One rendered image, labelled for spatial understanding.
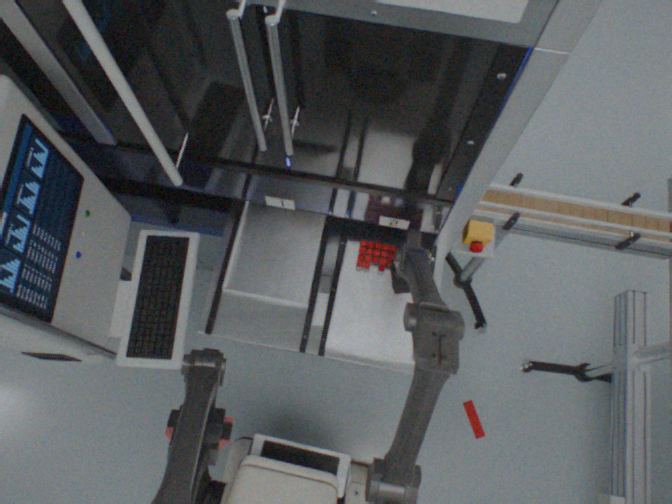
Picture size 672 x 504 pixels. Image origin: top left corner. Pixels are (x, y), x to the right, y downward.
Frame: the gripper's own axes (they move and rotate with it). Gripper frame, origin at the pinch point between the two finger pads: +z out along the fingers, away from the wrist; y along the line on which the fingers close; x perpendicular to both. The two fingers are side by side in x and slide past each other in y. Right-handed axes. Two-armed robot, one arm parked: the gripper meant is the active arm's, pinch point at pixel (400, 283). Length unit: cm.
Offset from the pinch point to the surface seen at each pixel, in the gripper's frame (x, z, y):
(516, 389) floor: -60, 92, -27
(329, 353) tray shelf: 22.5, 4.0, -18.6
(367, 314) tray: 10.3, 3.9, -7.8
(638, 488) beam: -76, 37, -65
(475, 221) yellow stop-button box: -22.3, -10.7, 14.4
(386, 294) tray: 4.0, 4.0, -2.0
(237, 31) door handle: 34, -88, 19
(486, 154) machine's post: -13, -55, 12
